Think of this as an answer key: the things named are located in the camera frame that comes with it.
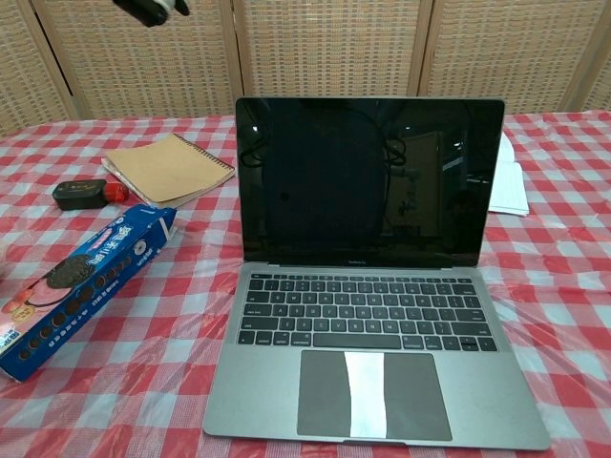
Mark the small black box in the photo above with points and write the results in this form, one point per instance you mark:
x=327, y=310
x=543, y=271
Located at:
x=78, y=193

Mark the brown spiral notebook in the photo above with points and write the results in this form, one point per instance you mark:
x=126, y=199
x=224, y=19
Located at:
x=167, y=167

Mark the long blue Oreo box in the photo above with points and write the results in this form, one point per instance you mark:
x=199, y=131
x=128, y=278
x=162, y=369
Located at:
x=71, y=286

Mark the grey laptop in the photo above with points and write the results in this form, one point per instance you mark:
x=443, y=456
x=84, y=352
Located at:
x=267, y=372

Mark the white lined open notebook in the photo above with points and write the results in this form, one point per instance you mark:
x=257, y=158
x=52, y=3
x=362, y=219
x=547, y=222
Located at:
x=508, y=191

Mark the red white checkered tablecloth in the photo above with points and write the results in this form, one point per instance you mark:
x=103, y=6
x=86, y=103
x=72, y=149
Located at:
x=549, y=286

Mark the small red object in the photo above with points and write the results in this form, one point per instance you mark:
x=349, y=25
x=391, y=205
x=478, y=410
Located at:
x=116, y=192

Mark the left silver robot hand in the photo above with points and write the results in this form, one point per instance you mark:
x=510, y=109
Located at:
x=148, y=12

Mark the woven bamboo folding screen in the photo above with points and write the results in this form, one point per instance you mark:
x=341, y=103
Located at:
x=334, y=47

